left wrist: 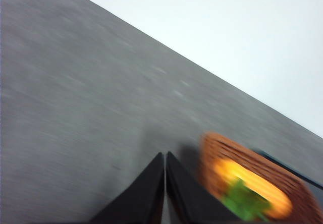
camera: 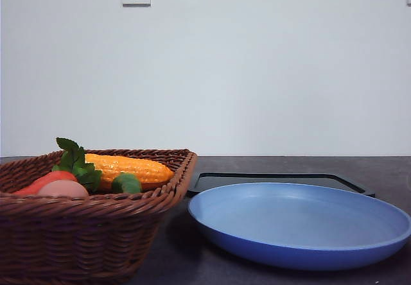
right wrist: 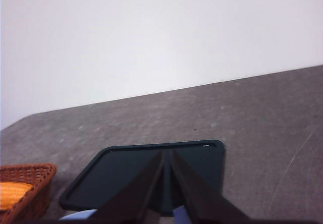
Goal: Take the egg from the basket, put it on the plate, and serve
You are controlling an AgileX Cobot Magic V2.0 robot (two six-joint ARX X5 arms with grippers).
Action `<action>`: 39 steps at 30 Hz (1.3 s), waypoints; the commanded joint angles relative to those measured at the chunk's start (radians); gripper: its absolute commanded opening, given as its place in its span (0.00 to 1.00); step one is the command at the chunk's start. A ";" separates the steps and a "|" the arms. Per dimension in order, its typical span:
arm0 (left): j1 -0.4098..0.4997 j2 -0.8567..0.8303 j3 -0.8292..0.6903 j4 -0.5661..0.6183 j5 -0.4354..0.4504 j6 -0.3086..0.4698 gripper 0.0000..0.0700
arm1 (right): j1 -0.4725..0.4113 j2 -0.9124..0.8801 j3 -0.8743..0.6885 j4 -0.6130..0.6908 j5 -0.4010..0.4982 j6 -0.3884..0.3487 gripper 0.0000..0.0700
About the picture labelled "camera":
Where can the brown egg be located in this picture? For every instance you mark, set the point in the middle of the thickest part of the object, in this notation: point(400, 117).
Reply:
point(63, 188)

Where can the orange toy carrot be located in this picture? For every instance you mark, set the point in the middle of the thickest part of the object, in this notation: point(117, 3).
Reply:
point(73, 167)

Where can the black rectangular tray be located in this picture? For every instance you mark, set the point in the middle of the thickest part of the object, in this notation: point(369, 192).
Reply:
point(206, 181)

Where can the yellow toy corn cob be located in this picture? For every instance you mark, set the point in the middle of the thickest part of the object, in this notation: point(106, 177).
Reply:
point(110, 166)

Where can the green toy vegetable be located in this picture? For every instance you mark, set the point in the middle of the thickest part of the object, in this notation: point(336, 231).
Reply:
point(126, 183)

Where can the brown wicker basket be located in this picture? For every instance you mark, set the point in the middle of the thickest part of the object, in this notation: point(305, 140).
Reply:
point(99, 239)

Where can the blue round plate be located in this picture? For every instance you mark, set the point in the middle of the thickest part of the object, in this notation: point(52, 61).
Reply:
point(282, 226)

